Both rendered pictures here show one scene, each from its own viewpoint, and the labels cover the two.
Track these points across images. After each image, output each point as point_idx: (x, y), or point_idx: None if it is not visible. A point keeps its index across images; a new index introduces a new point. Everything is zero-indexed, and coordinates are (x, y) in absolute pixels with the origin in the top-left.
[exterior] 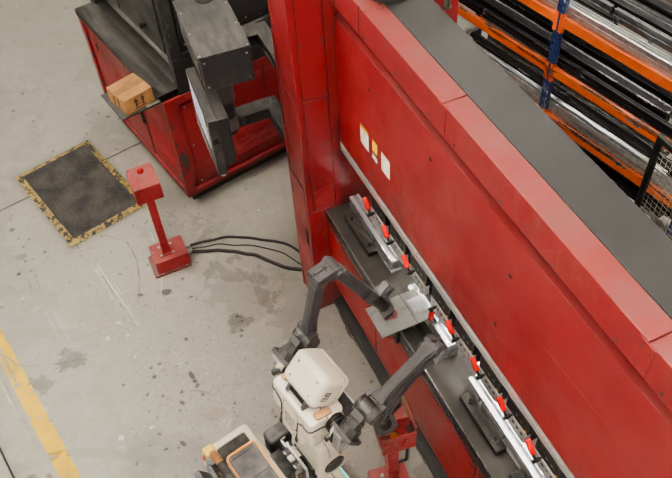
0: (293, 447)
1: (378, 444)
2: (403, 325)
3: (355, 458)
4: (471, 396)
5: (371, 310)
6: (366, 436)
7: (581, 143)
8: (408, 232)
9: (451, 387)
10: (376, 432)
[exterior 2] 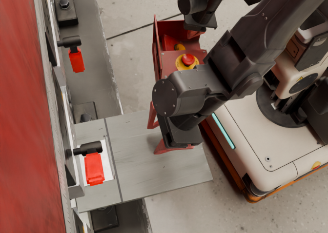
0: (284, 168)
1: (168, 199)
2: (136, 118)
3: (197, 188)
4: (59, 12)
5: (199, 171)
6: (180, 212)
7: None
8: (48, 154)
9: (83, 43)
10: (214, 13)
